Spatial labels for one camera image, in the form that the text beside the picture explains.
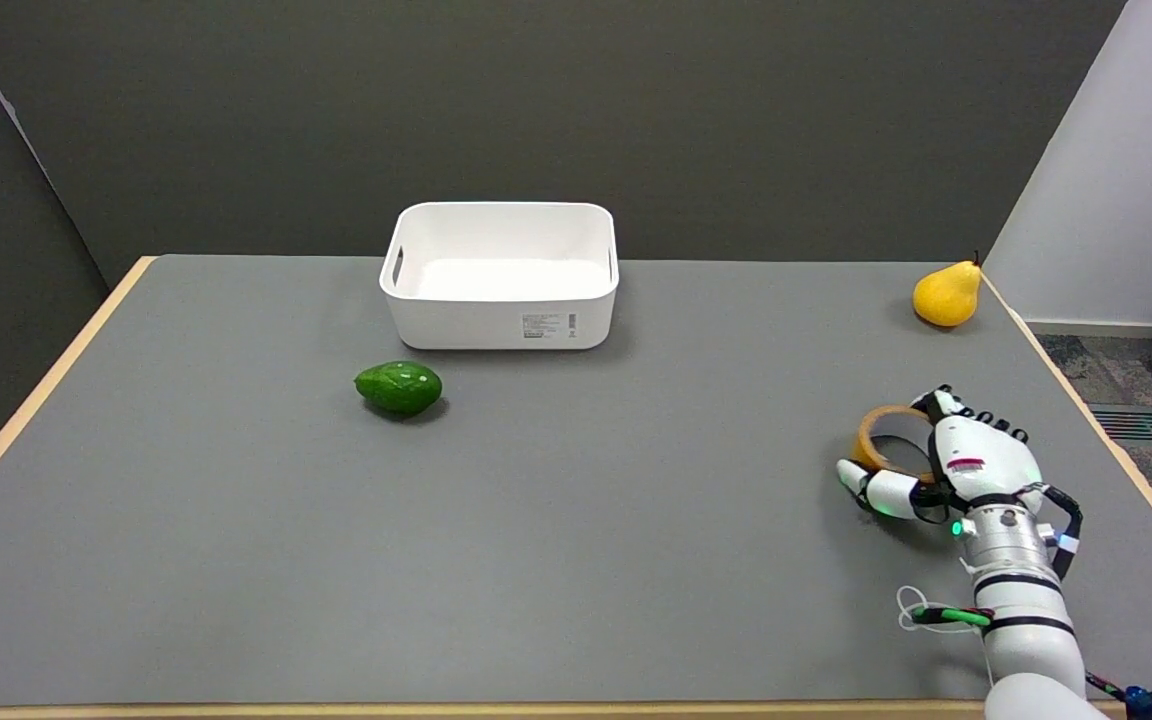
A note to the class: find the white plastic bin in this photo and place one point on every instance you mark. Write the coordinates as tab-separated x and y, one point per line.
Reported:
502	275

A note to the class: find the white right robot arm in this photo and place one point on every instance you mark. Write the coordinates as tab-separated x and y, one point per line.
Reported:
1021	610

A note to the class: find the green avocado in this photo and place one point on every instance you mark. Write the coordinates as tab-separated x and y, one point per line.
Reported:
399	388

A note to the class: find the floor vent grille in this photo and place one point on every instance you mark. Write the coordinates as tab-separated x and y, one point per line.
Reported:
1144	425

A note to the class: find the yellow pear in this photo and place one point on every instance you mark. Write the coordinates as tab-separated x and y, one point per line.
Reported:
948	293

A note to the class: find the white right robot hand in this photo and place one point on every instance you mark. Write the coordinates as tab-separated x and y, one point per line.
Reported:
946	462

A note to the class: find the yellow tape roll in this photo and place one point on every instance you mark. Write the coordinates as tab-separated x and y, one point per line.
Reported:
886	440

